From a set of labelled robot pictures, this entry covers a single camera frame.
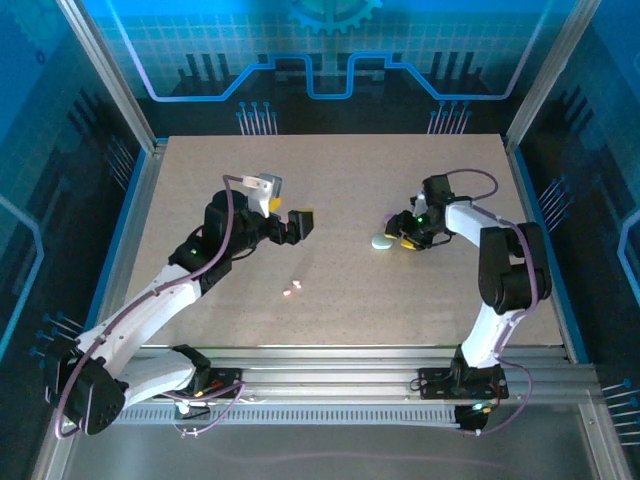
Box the aluminium base beam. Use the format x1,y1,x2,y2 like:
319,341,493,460
97,343,599,407

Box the black junction box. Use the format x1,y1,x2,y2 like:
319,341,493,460
453,402,494,435

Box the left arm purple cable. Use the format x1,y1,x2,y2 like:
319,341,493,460
52,173,247,441

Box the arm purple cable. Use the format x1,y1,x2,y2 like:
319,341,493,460
52,173,247,441
442,168,544,437

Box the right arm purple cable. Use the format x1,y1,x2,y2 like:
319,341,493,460
442,168,544,437

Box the aluminium side rail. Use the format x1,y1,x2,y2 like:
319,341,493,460
84,139,169,351
502,137,576,361

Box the aluminium frame post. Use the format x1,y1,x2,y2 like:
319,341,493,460
503,0,605,154
55,0,170,154

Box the slotted metal cable duct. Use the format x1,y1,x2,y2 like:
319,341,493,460
82,405,464,427

